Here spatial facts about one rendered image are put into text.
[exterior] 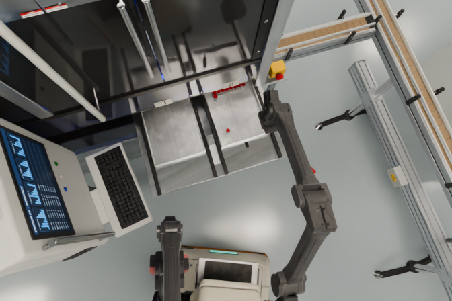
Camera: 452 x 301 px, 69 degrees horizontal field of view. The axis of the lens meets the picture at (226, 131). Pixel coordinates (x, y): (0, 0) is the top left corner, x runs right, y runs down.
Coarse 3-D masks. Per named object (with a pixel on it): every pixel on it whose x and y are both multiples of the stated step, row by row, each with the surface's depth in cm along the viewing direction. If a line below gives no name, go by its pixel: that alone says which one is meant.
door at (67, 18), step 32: (128, 0) 86; (32, 32) 87; (64, 32) 91; (96, 32) 95; (128, 32) 99; (0, 64) 95; (32, 64) 100; (64, 64) 105; (96, 64) 111; (128, 64) 117; (32, 96) 117; (64, 96) 124; (96, 96) 132
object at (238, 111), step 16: (208, 96) 174; (224, 96) 174; (240, 96) 175; (256, 96) 172; (224, 112) 172; (240, 112) 172; (256, 112) 173; (224, 128) 170; (240, 128) 170; (256, 128) 170; (224, 144) 168
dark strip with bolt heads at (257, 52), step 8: (272, 0) 105; (264, 8) 108; (272, 8) 110; (264, 16) 113; (272, 16) 115; (264, 24) 118; (264, 32) 124; (256, 40) 128; (264, 40) 130; (256, 48) 134; (256, 56) 142
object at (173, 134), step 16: (144, 112) 171; (160, 112) 171; (176, 112) 171; (192, 112) 172; (160, 128) 169; (176, 128) 169; (192, 128) 169; (160, 144) 167; (176, 144) 167; (192, 144) 167; (160, 160) 165; (176, 160) 163
